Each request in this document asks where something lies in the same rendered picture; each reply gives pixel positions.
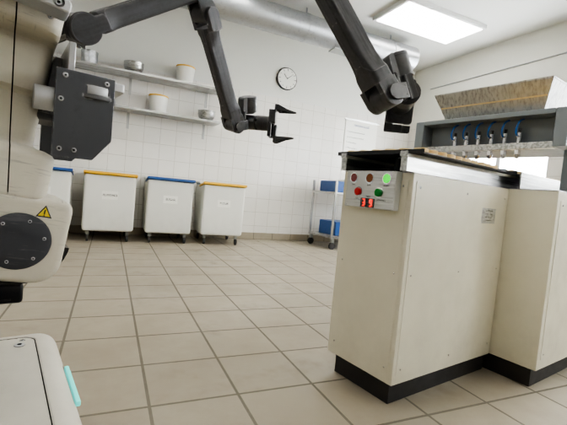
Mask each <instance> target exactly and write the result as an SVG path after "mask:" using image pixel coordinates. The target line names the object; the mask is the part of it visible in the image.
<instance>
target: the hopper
mask: <svg viewBox="0 0 567 425"><path fill-rule="evenodd" d="M435 98H436V100H437V102H438V105H439V107H440V109H441V112H442V114H443V116H444V117H445V119H446V120H447V119H456V118H463V117H471V116H486V115H493V114H501V113H509V112H517V111H525V110H540V109H547V108H555V107H556V108H558V107H564V106H567V83H566V82H565V81H563V80H561V79H560V78H558V77H556V76H554V75H553V76H548V77H543V78H534V79H528V80H523V81H519V82H514V83H504V84H499V85H494V86H488V87H483V88H478V89H469V90H464V91H459V92H454V93H449V94H439V95H435Z"/></svg>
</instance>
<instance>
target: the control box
mask: <svg viewBox="0 0 567 425"><path fill-rule="evenodd" d="M352 174H356V175H357V180H356V181H351V175H352ZM368 174H372V175H373V180H372V181H371V182H368V181H367V180H366V176H367V175H368ZM386 174H389V176H390V178H391V179H390V181H389V182H388V183H385V182H384V181H383V177H384V175H386ZM401 184H402V172H400V171H359V170H349V171H348V180H347V189H346V197H345V206H351V207H366V208H373V209H380V210H387V211H396V212H398V208H399V200H400V192H401ZM356 187H359V188H360V189H361V193H360V194H359V195H355V194H354V189H355V188H356ZM377 188H378V189H381V192H382V193H381V196H375V189H377ZM363 198H364V200H363ZM369 199H372V202H371V201H370V202H371V203H372V206H371V207H369V203H370V202H369ZM362 200H363V202H364V201H365V204H364V206H362ZM370 205H371V204H370Z"/></svg>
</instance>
